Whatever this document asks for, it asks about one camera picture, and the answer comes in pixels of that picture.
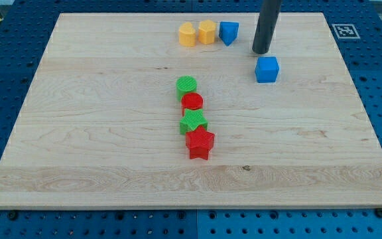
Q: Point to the blue triangle block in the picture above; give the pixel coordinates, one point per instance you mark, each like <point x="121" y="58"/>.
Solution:
<point x="228" y="32"/>

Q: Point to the green star block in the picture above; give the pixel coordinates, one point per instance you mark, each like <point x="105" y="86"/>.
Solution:
<point x="191" y="120"/>

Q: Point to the red cylinder block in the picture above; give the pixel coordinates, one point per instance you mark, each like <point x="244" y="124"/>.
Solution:
<point x="191" y="101"/>

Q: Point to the red star block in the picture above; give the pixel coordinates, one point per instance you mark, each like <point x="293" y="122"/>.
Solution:
<point x="199" y="143"/>

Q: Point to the green cylinder block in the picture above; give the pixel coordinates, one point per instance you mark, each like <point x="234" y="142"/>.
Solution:
<point x="184" y="85"/>

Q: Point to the light wooden board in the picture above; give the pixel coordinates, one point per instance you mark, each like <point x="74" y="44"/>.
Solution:
<point x="99" y="126"/>

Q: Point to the yellow heart block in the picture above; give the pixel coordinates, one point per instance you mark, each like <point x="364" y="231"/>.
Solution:
<point x="187" y="35"/>

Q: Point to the yellow hexagon block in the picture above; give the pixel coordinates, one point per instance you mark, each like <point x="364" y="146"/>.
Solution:
<point x="207" y="32"/>

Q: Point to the blue cube block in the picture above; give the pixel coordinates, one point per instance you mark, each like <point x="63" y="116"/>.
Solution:
<point x="267" y="69"/>

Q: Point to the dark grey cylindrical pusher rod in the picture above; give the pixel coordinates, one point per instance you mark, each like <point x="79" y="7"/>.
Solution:
<point x="266" y="23"/>

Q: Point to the white fiducial marker tag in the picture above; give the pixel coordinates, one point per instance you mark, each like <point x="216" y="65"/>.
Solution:
<point x="345" y="31"/>

